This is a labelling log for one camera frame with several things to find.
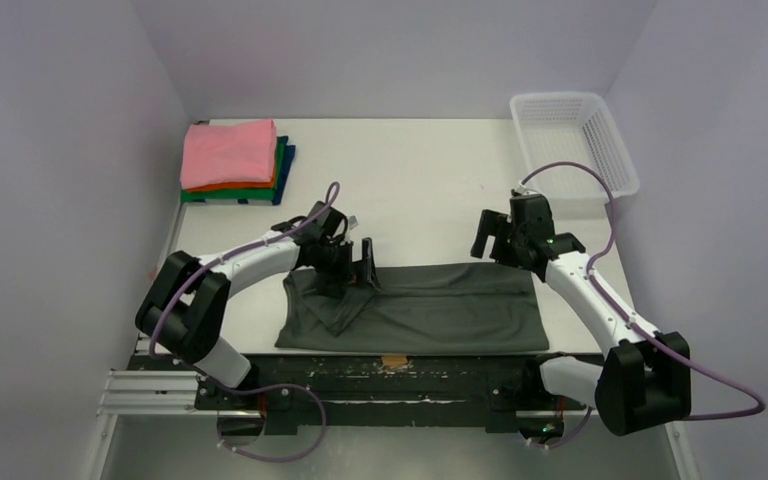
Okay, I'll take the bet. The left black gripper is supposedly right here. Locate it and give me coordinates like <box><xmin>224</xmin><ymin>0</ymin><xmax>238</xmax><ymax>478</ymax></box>
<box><xmin>313</xmin><ymin>238</ymin><xmax>379</xmax><ymax>300</ymax></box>

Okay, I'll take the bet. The dark grey t shirt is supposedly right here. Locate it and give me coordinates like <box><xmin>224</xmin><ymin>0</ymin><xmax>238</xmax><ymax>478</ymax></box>
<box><xmin>275</xmin><ymin>263</ymin><xmax>550</xmax><ymax>355</ymax></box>

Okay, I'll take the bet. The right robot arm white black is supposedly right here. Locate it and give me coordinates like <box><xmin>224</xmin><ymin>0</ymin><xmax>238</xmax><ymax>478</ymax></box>
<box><xmin>470</xmin><ymin>192</ymin><xmax>692</xmax><ymax>436</ymax></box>

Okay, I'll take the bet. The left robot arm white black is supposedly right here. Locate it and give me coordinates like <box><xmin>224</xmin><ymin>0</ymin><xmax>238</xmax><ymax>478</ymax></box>
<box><xmin>135</xmin><ymin>201</ymin><xmax>380</xmax><ymax>409</ymax></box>

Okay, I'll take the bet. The orange folded t shirt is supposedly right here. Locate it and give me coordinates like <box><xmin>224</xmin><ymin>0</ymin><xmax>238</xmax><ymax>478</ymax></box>
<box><xmin>185</xmin><ymin>176</ymin><xmax>278</xmax><ymax>193</ymax></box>

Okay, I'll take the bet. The white plastic basket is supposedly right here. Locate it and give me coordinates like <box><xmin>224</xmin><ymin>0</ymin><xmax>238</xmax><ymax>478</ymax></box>
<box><xmin>509</xmin><ymin>91</ymin><xmax>640</xmax><ymax>198</ymax></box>

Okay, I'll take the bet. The green folded t shirt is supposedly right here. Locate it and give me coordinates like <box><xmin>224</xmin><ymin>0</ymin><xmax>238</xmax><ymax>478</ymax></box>
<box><xmin>179</xmin><ymin>136</ymin><xmax>283</xmax><ymax>205</ymax></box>

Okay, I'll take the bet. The brown tape piece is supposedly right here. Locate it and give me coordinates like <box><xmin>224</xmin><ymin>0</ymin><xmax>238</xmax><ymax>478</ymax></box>
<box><xmin>381</xmin><ymin>355</ymin><xmax>410</xmax><ymax>370</ymax></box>

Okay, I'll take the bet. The blue folded t shirt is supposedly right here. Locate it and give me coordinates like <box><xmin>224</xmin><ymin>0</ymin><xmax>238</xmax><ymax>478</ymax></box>
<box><xmin>272</xmin><ymin>136</ymin><xmax>296</xmax><ymax>206</ymax></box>

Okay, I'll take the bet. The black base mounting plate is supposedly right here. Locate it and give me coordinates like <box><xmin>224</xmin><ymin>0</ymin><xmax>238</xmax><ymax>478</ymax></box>
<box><xmin>127</xmin><ymin>354</ymin><xmax>586</xmax><ymax>439</ymax></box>

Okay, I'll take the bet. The pink folded t shirt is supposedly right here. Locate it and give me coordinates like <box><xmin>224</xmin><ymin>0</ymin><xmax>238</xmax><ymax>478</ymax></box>
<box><xmin>180</xmin><ymin>119</ymin><xmax>277</xmax><ymax>190</ymax></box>

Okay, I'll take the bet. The aluminium rail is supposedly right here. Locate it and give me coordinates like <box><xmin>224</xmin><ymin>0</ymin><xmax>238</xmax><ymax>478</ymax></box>
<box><xmin>97</xmin><ymin>369</ymin><xmax>683</xmax><ymax>420</ymax></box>

